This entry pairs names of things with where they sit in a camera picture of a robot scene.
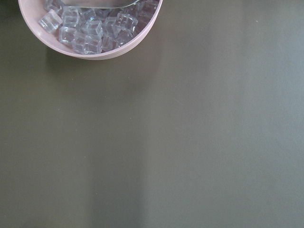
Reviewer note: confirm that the pink bowl with ice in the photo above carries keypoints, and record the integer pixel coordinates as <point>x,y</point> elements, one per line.
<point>32,11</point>

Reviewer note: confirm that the steel funnel scoop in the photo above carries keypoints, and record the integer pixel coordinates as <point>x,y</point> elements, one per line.
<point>100,4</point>

